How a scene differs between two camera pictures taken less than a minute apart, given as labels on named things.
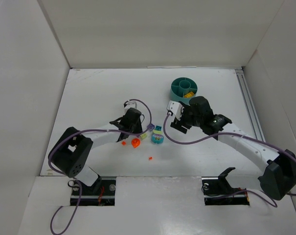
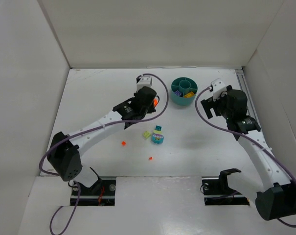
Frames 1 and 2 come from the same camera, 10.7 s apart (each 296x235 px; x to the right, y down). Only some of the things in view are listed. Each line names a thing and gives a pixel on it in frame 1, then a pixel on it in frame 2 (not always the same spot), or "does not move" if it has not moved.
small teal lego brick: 158,128 does not move
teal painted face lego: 157,138 does not move
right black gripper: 181,123 to 209,107
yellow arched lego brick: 189,95 does not move
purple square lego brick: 150,126 to 177,93
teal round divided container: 182,89 does not move
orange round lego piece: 135,142 to 155,101
